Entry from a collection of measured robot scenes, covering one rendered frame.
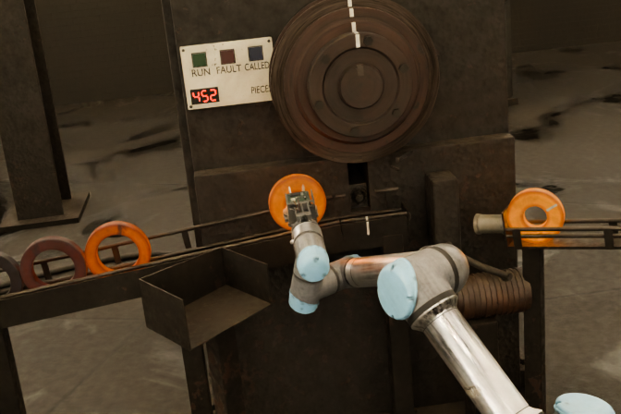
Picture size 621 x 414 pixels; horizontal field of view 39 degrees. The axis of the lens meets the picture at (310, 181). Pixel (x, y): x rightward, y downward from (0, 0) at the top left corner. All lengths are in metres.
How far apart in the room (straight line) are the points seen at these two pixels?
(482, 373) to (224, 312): 0.79
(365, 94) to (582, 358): 1.37
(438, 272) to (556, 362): 1.43
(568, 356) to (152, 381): 1.49
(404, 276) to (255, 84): 0.94
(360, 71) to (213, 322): 0.75
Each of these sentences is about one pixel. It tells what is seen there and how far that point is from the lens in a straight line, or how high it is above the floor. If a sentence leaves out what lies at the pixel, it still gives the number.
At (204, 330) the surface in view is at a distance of 2.23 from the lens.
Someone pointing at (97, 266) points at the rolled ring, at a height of 0.66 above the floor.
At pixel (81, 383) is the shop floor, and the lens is 3.37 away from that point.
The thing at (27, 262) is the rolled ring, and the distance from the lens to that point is 2.58.
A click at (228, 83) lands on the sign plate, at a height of 1.12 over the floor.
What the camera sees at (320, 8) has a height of 1.32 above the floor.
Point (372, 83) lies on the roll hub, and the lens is 2.31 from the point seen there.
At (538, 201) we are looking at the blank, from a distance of 2.46.
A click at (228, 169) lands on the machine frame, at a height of 0.87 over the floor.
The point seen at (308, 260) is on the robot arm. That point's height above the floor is 0.80.
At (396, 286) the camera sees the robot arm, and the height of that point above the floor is 0.83.
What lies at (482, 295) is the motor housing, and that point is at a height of 0.50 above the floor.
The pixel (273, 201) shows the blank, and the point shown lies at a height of 0.84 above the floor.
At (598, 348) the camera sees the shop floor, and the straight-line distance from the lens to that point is 3.29.
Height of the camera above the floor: 1.58
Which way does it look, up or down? 17 degrees down
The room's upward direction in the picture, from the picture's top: 6 degrees counter-clockwise
